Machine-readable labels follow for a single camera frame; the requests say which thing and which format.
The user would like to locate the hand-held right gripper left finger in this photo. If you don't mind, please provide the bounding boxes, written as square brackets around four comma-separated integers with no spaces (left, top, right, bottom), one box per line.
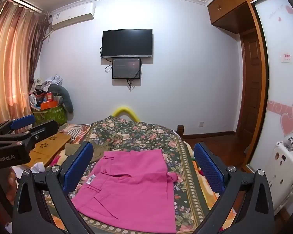
[12,141,94,234]

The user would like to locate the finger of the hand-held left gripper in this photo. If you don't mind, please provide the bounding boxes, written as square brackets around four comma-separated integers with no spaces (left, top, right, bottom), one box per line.
[0,120,59,150]
[0,114,36,137]

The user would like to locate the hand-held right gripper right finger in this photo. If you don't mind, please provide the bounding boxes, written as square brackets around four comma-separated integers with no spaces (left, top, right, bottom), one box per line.
[193,142,276,234]

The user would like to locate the pink pants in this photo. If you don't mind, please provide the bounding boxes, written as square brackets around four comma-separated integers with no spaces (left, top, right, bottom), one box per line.
[71,150,179,233]

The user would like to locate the olive green pants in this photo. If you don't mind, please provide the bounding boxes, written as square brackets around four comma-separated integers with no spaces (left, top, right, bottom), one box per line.
[65,142,112,163]

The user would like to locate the green storage box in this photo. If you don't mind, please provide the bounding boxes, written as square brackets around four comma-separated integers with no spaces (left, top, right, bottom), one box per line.
[31,105,67,127]

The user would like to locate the orange patterned bed sheet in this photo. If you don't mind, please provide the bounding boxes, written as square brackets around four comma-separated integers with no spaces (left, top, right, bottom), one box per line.
[192,158,235,225]

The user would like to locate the wooden lap table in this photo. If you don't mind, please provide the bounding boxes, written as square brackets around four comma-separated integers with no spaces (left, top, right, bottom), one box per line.
[22,130,73,168]

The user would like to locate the orange box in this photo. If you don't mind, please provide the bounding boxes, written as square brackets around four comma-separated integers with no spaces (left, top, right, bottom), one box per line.
[40,100,58,110]

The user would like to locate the striped cloth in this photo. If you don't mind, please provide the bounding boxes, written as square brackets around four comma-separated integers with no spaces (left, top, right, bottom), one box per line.
[63,123,91,142]

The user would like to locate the grey pillow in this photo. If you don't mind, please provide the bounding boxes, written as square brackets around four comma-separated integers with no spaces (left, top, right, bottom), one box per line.
[49,84,74,114]

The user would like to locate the pile of clothes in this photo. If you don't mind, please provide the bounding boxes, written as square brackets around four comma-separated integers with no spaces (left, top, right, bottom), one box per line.
[29,74,64,103]

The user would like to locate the orange pink curtain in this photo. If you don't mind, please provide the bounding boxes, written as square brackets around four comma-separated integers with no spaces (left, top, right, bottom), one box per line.
[0,0,51,128]

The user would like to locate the floral blanket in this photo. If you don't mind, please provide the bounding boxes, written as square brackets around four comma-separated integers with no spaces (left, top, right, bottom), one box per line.
[45,116,235,234]

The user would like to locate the yellow foam tube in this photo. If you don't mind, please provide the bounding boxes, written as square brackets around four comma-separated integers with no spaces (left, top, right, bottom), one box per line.
[112,106,138,122]

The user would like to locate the white suitcase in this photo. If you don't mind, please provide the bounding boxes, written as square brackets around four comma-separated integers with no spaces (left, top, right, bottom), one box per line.
[265,140,293,213]

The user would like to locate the wooden door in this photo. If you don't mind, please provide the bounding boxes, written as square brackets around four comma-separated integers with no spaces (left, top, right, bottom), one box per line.
[239,29,263,142]

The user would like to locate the white air conditioner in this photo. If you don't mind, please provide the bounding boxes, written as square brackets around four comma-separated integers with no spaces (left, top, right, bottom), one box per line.
[51,2,96,29]

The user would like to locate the wooden overhead cabinet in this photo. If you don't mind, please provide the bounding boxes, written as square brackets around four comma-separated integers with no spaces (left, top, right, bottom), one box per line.
[207,0,282,29]

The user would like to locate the small black wall monitor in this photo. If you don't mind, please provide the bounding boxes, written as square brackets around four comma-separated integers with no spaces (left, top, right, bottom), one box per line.
[112,58,141,80]

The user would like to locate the black wall television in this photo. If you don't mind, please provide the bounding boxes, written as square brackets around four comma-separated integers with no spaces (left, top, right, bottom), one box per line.
[101,29,153,59]

